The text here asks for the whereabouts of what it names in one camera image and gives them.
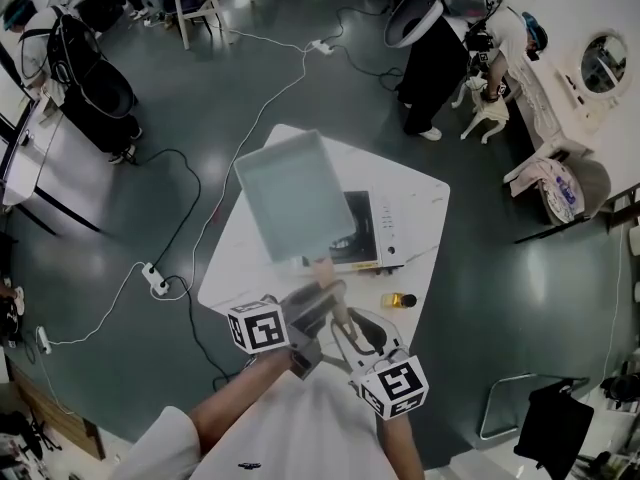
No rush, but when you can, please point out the person's right forearm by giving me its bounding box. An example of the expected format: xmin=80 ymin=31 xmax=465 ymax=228
xmin=379 ymin=410 xmax=426 ymax=480

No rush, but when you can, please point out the white induction cooker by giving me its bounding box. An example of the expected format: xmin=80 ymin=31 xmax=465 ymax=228
xmin=327 ymin=189 xmax=404 ymax=275

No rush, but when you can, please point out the white power cable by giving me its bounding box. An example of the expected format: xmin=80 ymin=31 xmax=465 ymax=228
xmin=48 ymin=261 xmax=149 ymax=345
xmin=162 ymin=27 xmax=314 ymax=302

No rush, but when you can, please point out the black backpack dish rig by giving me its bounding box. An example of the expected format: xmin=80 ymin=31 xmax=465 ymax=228
xmin=47 ymin=15 xmax=139 ymax=119

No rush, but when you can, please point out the long white table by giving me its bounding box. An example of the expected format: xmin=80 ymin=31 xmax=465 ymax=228
xmin=0 ymin=95 xmax=104 ymax=237

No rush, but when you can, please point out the oval vanity mirror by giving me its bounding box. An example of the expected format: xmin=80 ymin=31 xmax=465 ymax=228
xmin=569 ymin=30 xmax=629 ymax=102

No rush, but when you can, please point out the white marble square table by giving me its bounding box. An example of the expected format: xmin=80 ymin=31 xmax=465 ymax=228
xmin=197 ymin=123 xmax=451 ymax=364

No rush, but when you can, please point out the white vanity desk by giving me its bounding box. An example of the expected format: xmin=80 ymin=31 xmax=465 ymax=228
xmin=502 ymin=52 xmax=601 ymax=197

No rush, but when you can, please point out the metal folding frame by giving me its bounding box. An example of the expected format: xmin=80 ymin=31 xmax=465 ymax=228
xmin=478 ymin=371 xmax=591 ymax=442

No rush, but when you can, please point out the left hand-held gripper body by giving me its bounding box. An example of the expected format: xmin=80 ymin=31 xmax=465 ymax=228
xmin=227 ymin=295 xmax=324 ymax=381

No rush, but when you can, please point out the yellow bottle with black cap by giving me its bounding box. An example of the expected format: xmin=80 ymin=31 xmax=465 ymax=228
xmin=380 ymin=291 xmax=418 ymax=310

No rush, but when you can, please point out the person's left forearm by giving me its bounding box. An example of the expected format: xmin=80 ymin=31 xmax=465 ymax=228
xmin=187 ymin=350 xmax=296 ymax=457

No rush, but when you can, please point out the black power cable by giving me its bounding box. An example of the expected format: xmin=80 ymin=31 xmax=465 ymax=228
xmin=130 ymin=147 xmax=203 ymax=269
xmin=162 ymin=273 xmax=241 ymax=392

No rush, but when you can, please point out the grey shell chair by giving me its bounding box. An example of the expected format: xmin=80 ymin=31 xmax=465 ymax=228
xmin=514 ymin=155 xmax=614 ymax=244

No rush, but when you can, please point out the black fabric bag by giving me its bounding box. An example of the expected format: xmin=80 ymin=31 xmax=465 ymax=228
xmin=513 ymin=381 xmax=596 ymax=469

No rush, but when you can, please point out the white carved stool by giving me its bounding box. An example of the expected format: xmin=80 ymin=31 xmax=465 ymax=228
xmin=451 ymin=70 xmax=511 ymax=144

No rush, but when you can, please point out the person's white shirt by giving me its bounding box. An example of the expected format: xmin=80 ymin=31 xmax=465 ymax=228
xmin=112 ymin=377 xmax=396 ymax=480

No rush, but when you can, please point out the white backpack dish rig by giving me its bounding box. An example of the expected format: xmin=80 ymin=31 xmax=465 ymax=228
xmin=383 ymin=0 xmax=501 ymax=49

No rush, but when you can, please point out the pale draped cloth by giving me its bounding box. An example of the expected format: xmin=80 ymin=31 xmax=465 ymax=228
xmin=502 ymin=155 xmax=556 ymax=197

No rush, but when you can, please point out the grey square pan with handle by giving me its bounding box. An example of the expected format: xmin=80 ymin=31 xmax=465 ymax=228
xmin=233 ymin=128 xmax=359 ymax=342

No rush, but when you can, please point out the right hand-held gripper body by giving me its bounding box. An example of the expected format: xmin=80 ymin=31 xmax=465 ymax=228
xmin=347 ymin=346 xmax=431 ymax=420

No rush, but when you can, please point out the black office chair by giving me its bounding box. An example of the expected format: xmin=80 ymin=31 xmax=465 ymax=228
xmin=0 ymin=407 xmax=64 ymax=462

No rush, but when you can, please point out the wooden board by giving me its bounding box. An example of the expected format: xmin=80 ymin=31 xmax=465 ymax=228
xmin=7 ymin=362 xmax=106 ymax=459

